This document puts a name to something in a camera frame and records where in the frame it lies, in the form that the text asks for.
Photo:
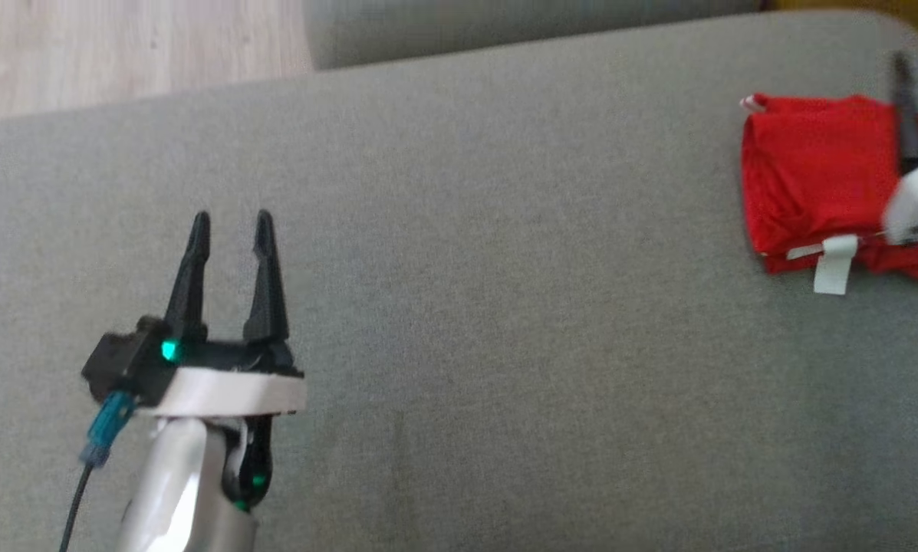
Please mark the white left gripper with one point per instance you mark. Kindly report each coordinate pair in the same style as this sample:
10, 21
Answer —
228, 392

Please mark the red basketball jersey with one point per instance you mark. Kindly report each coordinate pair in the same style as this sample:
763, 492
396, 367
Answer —
811, 169

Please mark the large grey sofa seat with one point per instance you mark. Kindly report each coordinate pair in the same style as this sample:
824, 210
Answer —
466, 268

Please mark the small grey sofa cushion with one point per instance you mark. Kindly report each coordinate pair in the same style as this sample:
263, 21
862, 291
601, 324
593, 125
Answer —
505, 27

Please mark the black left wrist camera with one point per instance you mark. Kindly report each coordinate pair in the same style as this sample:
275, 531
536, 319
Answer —
117, 360

